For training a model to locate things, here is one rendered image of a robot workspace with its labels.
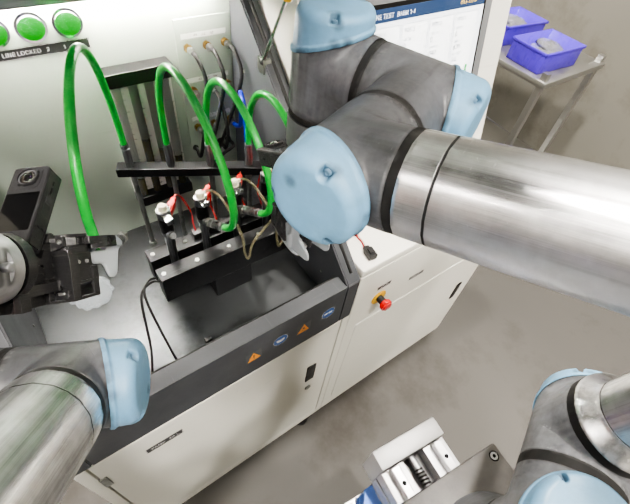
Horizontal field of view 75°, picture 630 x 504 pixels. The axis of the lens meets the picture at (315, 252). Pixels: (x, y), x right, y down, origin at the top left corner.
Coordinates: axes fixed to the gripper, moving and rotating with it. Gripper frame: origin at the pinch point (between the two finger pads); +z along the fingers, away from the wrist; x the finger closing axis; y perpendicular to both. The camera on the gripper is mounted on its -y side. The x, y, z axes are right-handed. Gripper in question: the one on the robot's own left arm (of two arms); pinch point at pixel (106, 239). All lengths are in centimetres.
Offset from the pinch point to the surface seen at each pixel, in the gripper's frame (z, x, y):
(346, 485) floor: 89, 27, 99
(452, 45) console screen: 52, 68, -42
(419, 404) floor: 116, 61, 82
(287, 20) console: 25, 28, -40
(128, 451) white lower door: 20, -14, 44
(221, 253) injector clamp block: 33.5, 6.9, 5.2
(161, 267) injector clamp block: 31.7, -7.0, 7.0
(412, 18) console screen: 39, 56, -44
